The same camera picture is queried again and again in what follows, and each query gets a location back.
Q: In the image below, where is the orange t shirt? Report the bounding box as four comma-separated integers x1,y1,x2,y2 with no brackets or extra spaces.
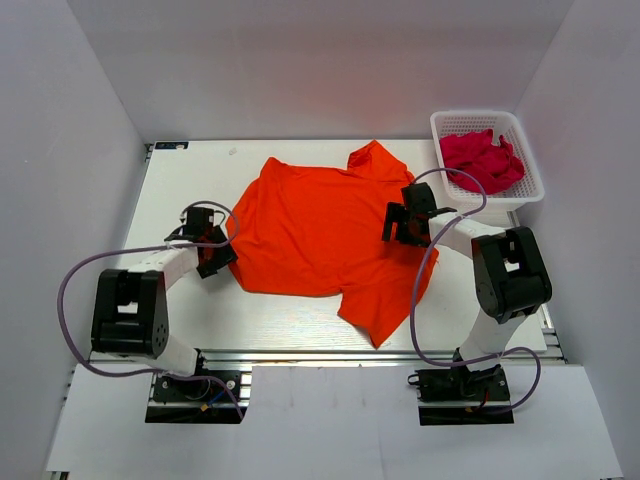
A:
225,140,439,347

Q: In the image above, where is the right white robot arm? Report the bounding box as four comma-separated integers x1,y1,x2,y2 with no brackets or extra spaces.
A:
382,183,552,399

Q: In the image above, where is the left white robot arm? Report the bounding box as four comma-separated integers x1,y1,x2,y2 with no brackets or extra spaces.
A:
91,201,237,399

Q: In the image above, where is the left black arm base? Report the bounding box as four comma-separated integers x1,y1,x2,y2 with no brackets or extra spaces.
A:
151,353,242,406

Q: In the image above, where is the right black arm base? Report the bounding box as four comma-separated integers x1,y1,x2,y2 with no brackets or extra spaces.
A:
407,365,510,404

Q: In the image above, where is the blue label sticker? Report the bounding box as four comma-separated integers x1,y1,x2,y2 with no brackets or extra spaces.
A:
154,141,189,150

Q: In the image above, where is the white plastic basket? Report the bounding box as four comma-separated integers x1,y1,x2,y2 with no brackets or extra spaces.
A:
430,110,545,211

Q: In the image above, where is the magenta t shirt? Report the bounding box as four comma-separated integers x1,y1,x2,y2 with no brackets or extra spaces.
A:
440,129,525,195

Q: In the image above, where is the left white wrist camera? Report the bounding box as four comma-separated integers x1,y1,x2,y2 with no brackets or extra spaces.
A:
209,210,227,226

